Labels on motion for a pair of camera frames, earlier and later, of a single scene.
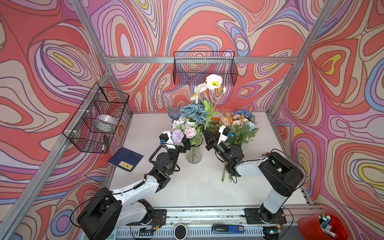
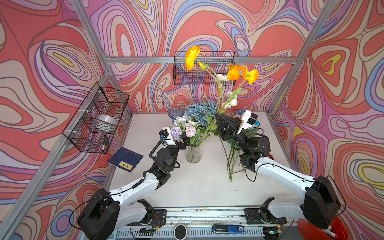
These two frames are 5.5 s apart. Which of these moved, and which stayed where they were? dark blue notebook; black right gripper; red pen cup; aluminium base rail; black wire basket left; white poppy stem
Moved: white poppy stem; black right gripper
Stayed: aluminium base rail; black wire basket left; red pen cup; dark blue notebook
